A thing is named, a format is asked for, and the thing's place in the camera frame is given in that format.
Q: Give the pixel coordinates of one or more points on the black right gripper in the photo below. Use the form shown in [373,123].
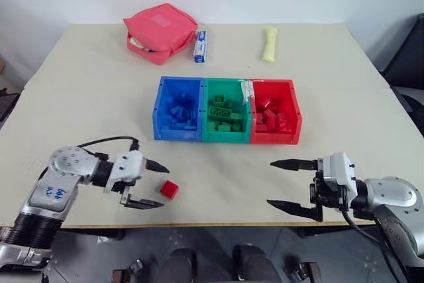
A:
[326,195]

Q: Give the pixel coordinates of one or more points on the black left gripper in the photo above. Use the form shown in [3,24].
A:
[125,195]

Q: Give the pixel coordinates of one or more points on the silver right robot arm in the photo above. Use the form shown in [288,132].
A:
[394,200]

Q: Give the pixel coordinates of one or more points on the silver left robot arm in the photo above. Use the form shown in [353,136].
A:
[63,180]

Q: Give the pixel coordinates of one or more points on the red toy brick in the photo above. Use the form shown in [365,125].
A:
[169,189]

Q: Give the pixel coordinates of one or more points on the pile of red toy bricks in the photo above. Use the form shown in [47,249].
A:
[273,117]

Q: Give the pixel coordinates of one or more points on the red plastic bin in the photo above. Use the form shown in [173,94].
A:
[275,114]

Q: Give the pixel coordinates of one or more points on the pile of blue toy bricks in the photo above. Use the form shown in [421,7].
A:
[180,112]

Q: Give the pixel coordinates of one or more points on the small green toy brick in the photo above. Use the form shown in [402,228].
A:
[219,99]
[222,127]
[236,126]

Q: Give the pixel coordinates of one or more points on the blue plastic bin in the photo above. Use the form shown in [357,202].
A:
[179,107]

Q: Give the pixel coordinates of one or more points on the dark rounded shape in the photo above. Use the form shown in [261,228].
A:
[180,264]
[255,264]

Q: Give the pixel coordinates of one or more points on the green plastic bin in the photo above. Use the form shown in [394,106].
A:
[227,110]

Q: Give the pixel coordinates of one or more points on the large green toy brick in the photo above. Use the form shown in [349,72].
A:
[220,112]

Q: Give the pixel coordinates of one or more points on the white tape strip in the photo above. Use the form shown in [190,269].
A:
[245,90]

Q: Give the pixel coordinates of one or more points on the pale yellow bone toy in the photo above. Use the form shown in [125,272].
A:
[269,44]

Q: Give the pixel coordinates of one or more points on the blue and white tube box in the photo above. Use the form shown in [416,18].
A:
[200,46]

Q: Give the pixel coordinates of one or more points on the pink fabric pouch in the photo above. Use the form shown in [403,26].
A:
[159,32]

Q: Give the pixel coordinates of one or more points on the black crate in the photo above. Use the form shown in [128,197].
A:
[7,102]

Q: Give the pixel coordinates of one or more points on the black chair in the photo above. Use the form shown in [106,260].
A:
[405,54]

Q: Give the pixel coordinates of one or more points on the brown cardboard box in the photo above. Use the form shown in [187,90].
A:
[1,64]

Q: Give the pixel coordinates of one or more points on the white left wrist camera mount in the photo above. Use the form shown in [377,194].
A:
[130,164]

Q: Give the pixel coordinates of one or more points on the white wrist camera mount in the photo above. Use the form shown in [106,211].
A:
[130,164]
[341,168]

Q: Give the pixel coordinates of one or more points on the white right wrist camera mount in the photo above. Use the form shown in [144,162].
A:
[341,168]

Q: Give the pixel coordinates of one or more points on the dark metal foot bracket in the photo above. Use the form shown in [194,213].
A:
[306,273]
[127,273]

